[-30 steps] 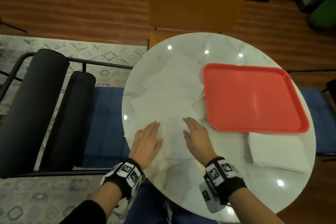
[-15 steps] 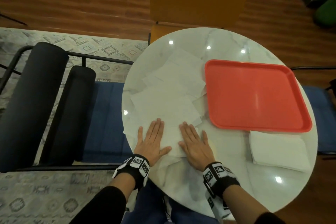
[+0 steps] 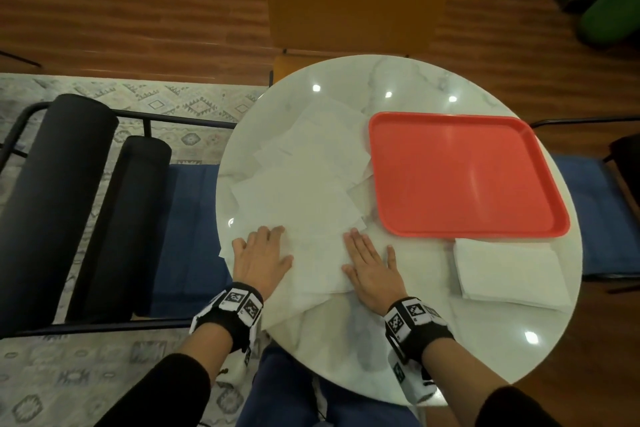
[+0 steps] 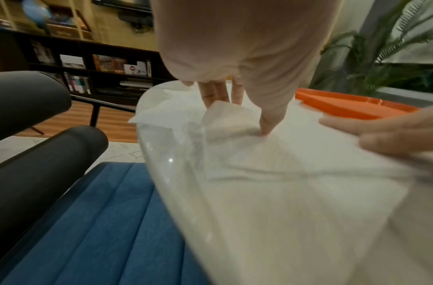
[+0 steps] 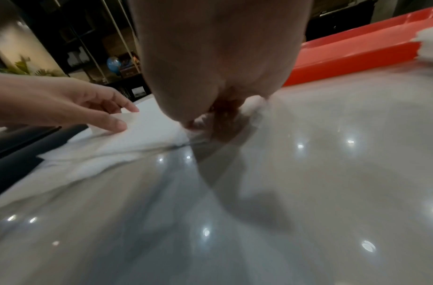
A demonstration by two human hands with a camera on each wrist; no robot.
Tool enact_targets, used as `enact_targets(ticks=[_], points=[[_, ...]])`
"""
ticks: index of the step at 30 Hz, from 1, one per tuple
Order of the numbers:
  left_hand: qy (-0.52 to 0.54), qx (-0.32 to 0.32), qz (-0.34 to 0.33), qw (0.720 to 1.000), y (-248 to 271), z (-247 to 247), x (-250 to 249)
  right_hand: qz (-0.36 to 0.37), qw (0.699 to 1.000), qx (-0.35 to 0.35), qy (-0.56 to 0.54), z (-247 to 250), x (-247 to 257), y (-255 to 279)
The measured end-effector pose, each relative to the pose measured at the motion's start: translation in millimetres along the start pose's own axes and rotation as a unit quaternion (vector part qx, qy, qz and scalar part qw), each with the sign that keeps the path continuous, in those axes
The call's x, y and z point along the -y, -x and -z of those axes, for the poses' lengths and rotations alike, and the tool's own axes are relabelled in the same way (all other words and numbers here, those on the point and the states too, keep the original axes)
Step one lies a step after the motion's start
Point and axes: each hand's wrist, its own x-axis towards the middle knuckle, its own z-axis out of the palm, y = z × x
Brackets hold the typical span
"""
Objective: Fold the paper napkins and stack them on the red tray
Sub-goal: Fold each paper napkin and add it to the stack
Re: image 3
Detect person's right hand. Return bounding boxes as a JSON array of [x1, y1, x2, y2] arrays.
[[341, 229, 409, 318]]

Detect person's left hand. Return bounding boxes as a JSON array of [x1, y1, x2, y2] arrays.
[[231, 225, 295, 302]]

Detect pile of white paper napkins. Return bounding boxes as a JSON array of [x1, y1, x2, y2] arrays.
[[219, 96, 376, 332]]

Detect red plastic tray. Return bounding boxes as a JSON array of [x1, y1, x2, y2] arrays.
[[368, 111, 572, 240]]

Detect person's right forearm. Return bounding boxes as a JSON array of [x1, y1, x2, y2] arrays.
[[422, 339, 561, 427]]

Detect person's left forearm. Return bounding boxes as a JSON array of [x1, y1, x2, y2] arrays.
[[95, 326, 235, 427]]

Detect person's legs in blue jeans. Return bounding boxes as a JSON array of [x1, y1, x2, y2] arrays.
[[235, 341, 426, 427]]

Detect blue chair with black bolsters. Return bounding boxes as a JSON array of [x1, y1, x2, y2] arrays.
[[529, 115, 640, 292], [0, 93, 239, 338]]

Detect yellow upholstered chair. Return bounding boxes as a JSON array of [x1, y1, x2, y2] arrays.
[[263, 0, 459, 85]]

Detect green cushion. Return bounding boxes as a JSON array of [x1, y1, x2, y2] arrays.
[[577, 0, 640, 45]]

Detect black marker wrist strap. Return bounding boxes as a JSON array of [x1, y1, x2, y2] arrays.
[[383, 296, 456, 362], [189, 282, 265, 352]]

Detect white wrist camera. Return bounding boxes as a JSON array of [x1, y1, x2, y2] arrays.
[[242, 336, 261, 368], [387, 349, 439, 405]]

